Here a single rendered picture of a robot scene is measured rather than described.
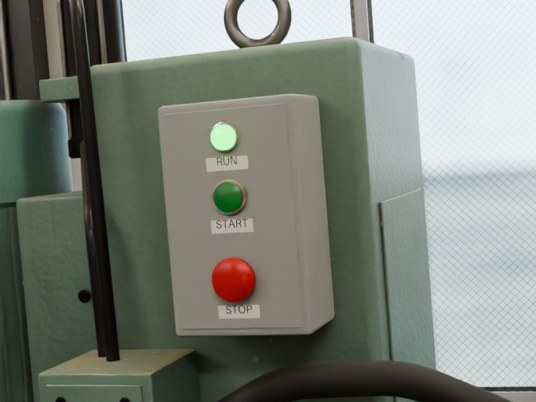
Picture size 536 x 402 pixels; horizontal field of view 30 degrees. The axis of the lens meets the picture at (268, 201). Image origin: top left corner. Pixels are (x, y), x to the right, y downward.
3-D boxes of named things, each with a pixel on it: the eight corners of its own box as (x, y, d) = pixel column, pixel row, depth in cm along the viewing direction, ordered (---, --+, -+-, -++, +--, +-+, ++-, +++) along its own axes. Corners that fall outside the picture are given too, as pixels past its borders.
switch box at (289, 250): (207, 321, 75) (190, 107, 74) (336, 319, 72) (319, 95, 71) (173, 338, 69) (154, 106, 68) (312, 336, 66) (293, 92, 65)
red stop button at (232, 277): (217, 301, 68) (214, 257, 68) (258, 300, 67) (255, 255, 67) (211, 304, 67) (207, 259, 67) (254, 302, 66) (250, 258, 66)
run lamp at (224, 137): (212, 153, 67) (209, 124, 67) (239, 151, 66) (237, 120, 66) (208, 153, 66) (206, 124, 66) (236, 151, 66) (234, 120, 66)
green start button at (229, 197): (214, 215, 67) (211, 180, 67) (247, 214, 67) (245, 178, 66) (210, 216, 67) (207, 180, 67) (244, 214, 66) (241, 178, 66)
